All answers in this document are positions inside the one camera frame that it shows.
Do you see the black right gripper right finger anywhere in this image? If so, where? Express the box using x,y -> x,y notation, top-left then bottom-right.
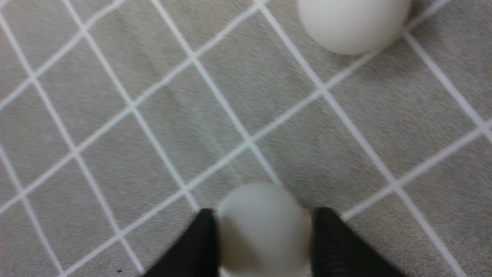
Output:
311,207 -> 406,277

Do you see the grey checked tablecloth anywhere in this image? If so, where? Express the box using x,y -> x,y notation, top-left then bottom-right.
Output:
0,0 -> 491,277

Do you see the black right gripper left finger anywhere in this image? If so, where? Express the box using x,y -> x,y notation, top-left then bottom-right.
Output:
143,209 -> 220,277

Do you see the white ball printed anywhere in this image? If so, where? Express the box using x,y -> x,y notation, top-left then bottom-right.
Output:
215,182 -> 311,277

